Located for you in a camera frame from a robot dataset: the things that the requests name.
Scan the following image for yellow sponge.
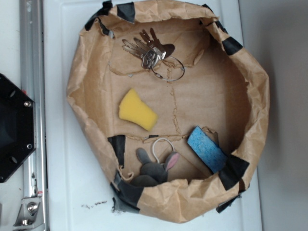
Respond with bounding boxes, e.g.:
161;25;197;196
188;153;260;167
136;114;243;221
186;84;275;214
119;89;158;131

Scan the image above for silver keys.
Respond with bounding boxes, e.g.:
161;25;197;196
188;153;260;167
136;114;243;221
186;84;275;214
122;27;185;82

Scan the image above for brown paper bag bin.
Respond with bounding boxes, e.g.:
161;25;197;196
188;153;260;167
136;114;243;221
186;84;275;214
66;0;270;223

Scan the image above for grey plush bunny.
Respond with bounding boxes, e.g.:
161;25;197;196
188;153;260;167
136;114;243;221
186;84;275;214
130;137;180;187

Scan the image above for blue sponge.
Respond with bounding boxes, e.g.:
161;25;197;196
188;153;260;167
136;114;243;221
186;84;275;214
187;126;227;173

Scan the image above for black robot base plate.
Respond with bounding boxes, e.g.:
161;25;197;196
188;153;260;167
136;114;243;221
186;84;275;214
0;74;35;183

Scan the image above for aluminium frame rail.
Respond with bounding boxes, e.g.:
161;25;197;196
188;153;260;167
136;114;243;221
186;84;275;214
19;0;49;231

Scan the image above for metal corner bracket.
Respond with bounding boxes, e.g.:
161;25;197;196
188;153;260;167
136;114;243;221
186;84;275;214
13;197;44;230

